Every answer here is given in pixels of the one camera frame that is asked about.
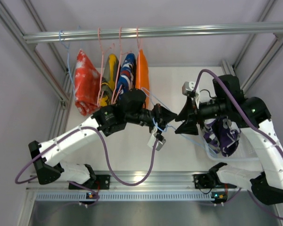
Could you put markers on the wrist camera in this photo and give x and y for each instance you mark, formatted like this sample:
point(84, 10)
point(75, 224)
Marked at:
point(156, 141)
point(189, 90)

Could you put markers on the aluminium hanging rail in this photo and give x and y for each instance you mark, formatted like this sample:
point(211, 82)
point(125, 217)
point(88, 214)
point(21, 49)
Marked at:
point(155, 32)

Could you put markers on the red white tie-dye trousers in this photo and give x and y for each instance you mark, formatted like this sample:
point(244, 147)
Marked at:
point(87, 85)

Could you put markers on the left frame post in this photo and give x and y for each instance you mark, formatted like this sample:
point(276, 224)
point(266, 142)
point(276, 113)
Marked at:
point(14, 28)

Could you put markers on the yellow olive camouflage trousers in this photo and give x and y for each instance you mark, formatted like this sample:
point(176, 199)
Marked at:
point(108, 80)

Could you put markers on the pink wire hanger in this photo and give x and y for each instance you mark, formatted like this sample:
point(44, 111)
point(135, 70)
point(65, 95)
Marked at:
point(103, 52)
point(118, 66)
point(139, 40)

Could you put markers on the orange trousers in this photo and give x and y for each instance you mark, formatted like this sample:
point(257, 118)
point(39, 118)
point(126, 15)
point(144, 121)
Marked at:
point(142, 73)

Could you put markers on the white slotted cable duct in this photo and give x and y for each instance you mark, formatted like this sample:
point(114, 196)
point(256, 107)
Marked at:
point(126, 196)

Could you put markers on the white plastic basket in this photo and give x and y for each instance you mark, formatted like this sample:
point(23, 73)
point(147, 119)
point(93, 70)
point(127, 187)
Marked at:
point(244, 152)

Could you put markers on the right frame post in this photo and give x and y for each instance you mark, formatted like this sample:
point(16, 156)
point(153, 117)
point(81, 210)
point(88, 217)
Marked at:
point(258, 51)

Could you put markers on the frame post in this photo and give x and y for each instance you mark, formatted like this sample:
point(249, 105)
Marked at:
point(258, 51)
point(14, 28)

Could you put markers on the purple camouflage trousers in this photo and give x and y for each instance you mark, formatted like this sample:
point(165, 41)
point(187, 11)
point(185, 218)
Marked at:
point(222, 135)

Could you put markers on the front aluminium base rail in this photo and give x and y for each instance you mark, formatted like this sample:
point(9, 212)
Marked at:
point(157, 180)

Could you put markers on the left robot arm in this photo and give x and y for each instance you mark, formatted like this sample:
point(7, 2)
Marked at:
point(130, 108)

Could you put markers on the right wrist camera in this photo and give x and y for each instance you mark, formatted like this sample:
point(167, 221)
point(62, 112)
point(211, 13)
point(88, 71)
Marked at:
point(189, 90)

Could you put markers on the blue wire hanger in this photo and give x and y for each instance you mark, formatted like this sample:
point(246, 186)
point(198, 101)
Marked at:
point(70, 67)
point(150, 96)

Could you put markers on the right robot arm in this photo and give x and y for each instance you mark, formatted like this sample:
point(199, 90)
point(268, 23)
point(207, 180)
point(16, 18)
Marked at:
point(254, 120)

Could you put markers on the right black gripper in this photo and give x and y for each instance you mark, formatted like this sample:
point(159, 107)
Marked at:
point(193, 115)

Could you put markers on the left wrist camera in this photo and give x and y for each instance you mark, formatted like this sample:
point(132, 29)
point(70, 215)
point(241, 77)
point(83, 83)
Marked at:
point(156, 141)

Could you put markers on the blue white patterned trousers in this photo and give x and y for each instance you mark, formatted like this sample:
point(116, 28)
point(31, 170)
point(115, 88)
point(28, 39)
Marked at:
point(126, 80)

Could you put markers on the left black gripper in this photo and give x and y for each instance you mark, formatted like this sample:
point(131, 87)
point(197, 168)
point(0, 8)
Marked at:
point(157, 117)

